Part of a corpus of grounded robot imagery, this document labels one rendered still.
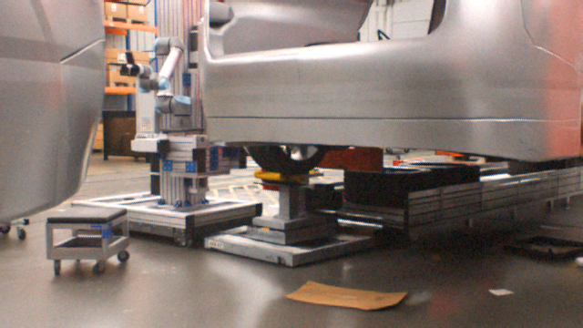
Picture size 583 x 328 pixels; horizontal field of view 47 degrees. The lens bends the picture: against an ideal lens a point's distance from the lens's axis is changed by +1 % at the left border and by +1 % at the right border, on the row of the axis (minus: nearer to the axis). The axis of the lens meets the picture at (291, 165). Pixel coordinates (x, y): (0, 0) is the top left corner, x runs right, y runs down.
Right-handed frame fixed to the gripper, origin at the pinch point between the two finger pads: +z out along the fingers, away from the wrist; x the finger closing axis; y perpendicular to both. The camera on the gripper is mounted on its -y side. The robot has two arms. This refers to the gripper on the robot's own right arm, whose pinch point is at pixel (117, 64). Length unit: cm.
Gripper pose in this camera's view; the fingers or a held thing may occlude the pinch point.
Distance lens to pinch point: 443.0
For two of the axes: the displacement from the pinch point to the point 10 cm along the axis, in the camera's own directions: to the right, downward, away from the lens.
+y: -1.3, 9.8, 1.3
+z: -3.7, 0.7, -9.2
